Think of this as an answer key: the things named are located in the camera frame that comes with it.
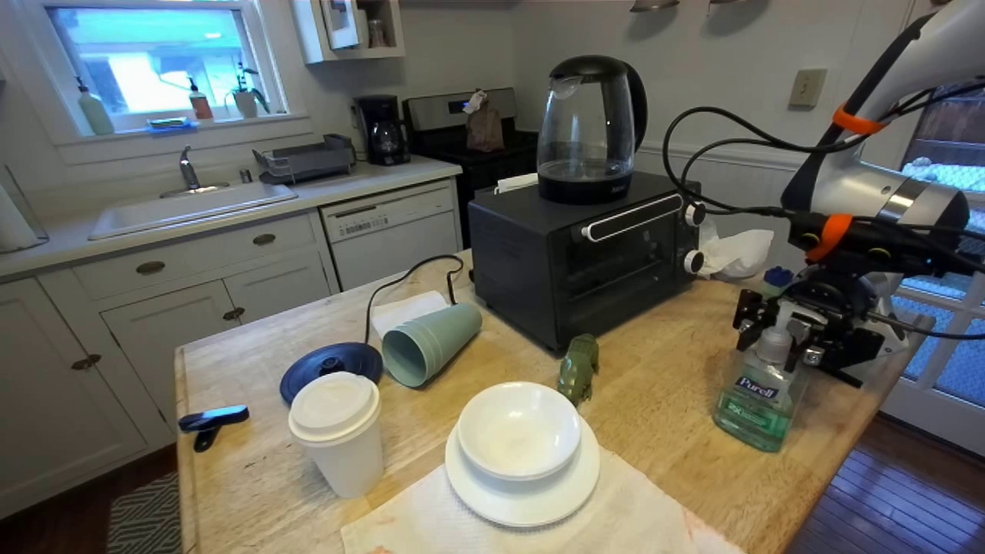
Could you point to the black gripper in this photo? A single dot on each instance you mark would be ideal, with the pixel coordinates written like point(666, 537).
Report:
point(851, 324)

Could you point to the clear green hand soap bottle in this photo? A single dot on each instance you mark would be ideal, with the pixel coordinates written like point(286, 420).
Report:
point(756, 410)

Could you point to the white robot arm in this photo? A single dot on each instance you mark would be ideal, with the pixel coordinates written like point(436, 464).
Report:
point(871, 195)

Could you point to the green bottle on windowsill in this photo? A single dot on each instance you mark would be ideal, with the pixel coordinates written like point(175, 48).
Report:
point(246, 97)

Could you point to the white kitchen counter cabinets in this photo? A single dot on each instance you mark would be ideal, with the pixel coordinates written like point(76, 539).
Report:
point(172, 297)

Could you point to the white kitchen sink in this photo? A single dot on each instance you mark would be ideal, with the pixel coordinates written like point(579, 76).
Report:
point(186, 209)

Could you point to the orange bottle on windowsill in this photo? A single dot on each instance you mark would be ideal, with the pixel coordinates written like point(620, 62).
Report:
point(202, 103)

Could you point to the kitchen window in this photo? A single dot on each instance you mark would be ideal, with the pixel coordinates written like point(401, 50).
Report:
point(154, 62)

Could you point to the white bottle on windowsill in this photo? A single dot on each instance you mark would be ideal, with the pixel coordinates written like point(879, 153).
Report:
point(93, 112)

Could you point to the blue and green cube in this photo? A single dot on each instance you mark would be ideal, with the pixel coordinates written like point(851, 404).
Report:
point(778, 278)

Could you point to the crumpled white paper towel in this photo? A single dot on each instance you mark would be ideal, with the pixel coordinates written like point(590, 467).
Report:
point(738, 252)

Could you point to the white glass door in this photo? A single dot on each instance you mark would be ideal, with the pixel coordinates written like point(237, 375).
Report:
point(948, 349)

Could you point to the green toy dinosaur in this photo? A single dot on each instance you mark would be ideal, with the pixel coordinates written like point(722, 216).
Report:
point(575, 370)

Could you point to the black toaster oven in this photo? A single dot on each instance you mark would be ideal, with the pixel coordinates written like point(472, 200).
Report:
point(532, 266)

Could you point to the white bowl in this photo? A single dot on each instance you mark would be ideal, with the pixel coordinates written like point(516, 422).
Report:
point(517, 433)

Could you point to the glass electric kettle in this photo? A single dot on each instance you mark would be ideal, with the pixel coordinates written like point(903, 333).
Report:
point(585, 135)

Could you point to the white round plate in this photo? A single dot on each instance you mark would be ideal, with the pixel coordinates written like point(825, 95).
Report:
point(525, 507)

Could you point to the black and steel stove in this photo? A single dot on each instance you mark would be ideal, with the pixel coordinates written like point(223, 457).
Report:
point(496, 165)

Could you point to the pale green plastic cup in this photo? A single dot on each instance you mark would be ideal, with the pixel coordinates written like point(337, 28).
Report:
point(436, 344)

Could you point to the brown paper bag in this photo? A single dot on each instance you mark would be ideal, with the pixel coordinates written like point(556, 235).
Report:
point(484, 127)

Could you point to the white folded napkin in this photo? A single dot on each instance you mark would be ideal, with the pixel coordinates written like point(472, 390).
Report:
point(404, 310)

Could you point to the white dishwasher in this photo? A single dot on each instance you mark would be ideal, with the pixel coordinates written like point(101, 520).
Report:
point(389, 242)

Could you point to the black coffee maker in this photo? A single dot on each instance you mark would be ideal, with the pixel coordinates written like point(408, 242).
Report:
point(382, 135)

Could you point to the white paper cup with lid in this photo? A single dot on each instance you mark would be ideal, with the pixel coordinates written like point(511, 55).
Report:
point(338, 435)

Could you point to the blue bowl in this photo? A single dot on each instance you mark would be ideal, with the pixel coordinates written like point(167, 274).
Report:
point(318, 360)

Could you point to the grey dish rack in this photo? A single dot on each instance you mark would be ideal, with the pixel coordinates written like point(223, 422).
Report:
point(306, 158)

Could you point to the blue and black clip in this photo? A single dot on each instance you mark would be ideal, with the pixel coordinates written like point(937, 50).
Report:
point(209, 420)

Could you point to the chrome sink faucet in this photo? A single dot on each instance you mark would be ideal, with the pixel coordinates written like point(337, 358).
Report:
point(188, 170)

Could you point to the blue sponge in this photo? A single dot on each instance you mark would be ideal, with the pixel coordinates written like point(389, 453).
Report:
point(171, 125)

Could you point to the green floor rug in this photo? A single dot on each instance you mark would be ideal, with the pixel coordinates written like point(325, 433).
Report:
point(149, 518)

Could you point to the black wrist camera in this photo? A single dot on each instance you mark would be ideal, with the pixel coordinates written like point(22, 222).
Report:
point(903, 252)

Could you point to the beige wall switch plate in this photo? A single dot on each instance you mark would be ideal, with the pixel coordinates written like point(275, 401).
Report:
point(808, 90)

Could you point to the white wall shelf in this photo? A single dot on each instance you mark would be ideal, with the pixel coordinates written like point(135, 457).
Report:
point(342, 32)

